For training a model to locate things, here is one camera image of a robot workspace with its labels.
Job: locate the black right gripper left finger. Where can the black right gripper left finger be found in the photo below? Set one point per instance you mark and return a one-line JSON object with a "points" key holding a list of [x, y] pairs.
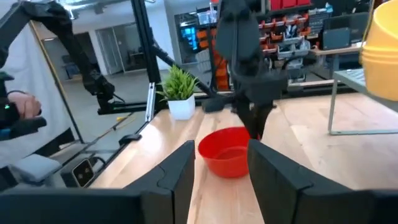
{"points": [[177, 174]]}

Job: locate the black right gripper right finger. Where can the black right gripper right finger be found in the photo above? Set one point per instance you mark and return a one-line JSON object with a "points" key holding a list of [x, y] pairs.
{"points": [[273, 186]]}

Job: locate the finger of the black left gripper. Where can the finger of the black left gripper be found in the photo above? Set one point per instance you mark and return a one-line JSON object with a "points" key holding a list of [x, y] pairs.
{"points": [[264, 118], [248, 116]]}

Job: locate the red plastic mini bowl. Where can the red plastic mini bowl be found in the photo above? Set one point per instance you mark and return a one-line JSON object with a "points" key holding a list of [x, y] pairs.
{"points": [[224, 155]]}

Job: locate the yellow plastic mini bowl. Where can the yellow plastic mini bowl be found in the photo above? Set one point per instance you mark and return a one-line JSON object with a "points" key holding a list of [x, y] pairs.
{"points": [[381, 49], [387, 25], [382, 81]]}

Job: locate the black table edge clamp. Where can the black table edge clamp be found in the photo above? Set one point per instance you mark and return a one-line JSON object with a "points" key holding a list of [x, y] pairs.
{"points": [[130, 138]]}

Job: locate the storage rack with coloured bins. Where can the storage rack with coloured bins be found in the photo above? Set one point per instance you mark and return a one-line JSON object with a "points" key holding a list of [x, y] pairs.
{"points": [[298, 37]]}

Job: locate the small green potted plant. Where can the small green potted plant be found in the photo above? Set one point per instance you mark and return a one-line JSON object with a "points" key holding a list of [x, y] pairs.
{"points": [[180, 107]]}

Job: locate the blue lit screen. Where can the blue lit screen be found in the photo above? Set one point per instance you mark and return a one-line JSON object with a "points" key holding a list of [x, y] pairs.
{"points": [[189, 37]]}

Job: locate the wooden workbench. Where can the wooden workbench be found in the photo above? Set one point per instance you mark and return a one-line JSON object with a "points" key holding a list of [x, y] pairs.
{"points": [[335, 50]]}

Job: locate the green perforated metal shelf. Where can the green perforated metal shelf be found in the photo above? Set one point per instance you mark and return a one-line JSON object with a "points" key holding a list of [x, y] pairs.
{"points": [[351, 77]]}

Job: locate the black equipment cases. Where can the black equipment cases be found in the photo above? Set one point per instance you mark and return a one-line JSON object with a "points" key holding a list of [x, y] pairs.
{"points": [[339, 37]]}

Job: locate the person's hand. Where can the person's hand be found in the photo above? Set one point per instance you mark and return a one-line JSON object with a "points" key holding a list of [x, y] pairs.
{"points": [[26, 104]]}

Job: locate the person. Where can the person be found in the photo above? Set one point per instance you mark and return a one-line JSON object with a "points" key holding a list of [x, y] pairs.
{"points": [[34, 71]]}

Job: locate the silver frame bracket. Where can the silver frame bracket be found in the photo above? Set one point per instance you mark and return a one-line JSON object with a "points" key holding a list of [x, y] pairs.
{"points": [[150, 99]]}

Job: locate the black table-level camera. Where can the black table-level camera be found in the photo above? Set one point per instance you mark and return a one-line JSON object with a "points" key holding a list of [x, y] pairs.
{"points": [[81, 172]]}

